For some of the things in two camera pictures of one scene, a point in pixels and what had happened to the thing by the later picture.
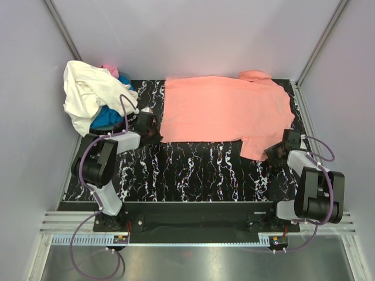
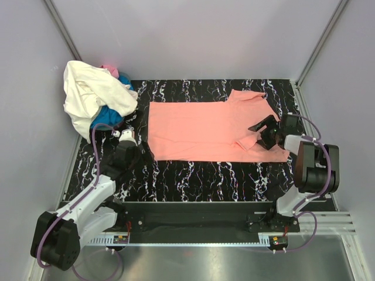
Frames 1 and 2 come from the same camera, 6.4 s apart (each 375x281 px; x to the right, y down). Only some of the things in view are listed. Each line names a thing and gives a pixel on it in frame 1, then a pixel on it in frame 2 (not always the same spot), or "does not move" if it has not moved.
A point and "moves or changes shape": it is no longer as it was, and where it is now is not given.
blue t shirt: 106,117 does not move
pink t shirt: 113,71 does not move
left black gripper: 157,137 → 147,151
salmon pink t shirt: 251,108 moves or changes shape
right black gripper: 269,152 → 269,121
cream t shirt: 87,89 does not move
